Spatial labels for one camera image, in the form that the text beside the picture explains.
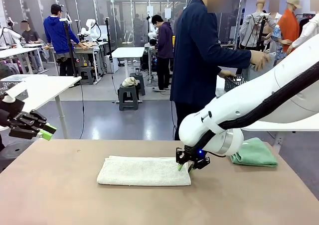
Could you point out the white desk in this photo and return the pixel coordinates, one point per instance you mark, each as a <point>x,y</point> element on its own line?
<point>129,52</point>

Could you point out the person's right hand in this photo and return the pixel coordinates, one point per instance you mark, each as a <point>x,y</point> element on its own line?
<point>259,59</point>

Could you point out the navy sleeved right forearm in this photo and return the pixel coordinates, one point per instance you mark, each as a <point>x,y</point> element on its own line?
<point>234,57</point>

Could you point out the mannequin in white shirt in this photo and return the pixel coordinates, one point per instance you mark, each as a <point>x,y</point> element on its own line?
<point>277,18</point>

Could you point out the man in blue hoodie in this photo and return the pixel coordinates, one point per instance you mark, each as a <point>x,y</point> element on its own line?
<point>56,33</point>

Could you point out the open cardboard box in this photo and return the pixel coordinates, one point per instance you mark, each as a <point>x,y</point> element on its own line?
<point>87,45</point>

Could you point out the white terry towel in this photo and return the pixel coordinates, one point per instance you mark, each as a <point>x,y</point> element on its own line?
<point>142,171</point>

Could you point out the person's left hand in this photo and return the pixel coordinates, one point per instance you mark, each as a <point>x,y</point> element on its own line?
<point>226,74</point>

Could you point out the white workbench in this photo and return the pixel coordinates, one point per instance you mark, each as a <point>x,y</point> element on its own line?
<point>84,49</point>

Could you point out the white side table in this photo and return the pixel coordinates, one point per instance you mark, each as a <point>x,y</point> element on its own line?
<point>286,126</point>
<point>49,85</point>

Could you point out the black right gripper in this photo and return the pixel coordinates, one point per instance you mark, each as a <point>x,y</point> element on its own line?
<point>195,156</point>

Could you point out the black tripod stand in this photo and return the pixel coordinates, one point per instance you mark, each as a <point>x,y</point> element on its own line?
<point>70,48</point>

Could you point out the green terry towel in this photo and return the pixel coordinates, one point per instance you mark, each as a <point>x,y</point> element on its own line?
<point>259,155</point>

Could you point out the mannequin in grey shirt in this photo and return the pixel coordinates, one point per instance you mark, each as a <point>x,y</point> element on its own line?
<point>249,28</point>

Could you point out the grey perforated basket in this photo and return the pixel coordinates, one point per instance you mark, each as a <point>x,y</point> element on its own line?
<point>234,84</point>
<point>5,85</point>

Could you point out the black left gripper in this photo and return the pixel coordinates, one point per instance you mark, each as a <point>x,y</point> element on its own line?
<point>12,113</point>

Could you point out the black tripod with phone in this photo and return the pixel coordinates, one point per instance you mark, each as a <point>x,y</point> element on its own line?
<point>260,31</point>

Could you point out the black pole stand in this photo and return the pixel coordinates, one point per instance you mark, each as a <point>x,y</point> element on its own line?
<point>107,35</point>

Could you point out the mannequin with white sleeve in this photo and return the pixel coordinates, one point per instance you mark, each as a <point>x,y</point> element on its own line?
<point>309,28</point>

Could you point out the rack with dark garments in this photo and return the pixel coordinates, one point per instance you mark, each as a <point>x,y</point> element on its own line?
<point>304,23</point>

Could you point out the long white table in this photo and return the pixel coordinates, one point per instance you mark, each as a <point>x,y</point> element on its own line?
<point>15,52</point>

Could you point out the grey plastic step stool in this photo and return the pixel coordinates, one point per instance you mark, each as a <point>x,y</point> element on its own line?
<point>142,85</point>
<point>86,73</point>
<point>128,98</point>

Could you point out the beige towel bundle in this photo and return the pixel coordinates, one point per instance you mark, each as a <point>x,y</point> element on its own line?
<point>129,81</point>

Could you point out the seated person dark shirt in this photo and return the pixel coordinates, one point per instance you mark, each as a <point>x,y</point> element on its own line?
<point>30,37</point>

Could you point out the person in navy jacket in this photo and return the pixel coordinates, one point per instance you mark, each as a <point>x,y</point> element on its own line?
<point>194,60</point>

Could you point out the man in purple jacket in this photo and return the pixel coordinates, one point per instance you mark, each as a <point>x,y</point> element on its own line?
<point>164,40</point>

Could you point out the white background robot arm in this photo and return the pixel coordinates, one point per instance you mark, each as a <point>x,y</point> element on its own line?
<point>8,34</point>
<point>89,27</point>

